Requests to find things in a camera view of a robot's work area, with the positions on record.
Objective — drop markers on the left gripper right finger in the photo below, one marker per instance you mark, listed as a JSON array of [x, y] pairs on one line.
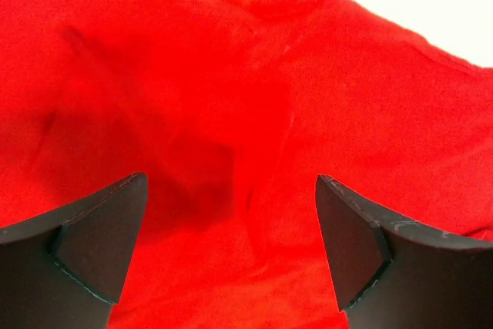
[[390, 271]]

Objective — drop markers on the red t shirt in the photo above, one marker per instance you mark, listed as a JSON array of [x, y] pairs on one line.
[[232, 108]]

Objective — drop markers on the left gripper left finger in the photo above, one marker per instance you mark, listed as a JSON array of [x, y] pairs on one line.
[[67, 268]]

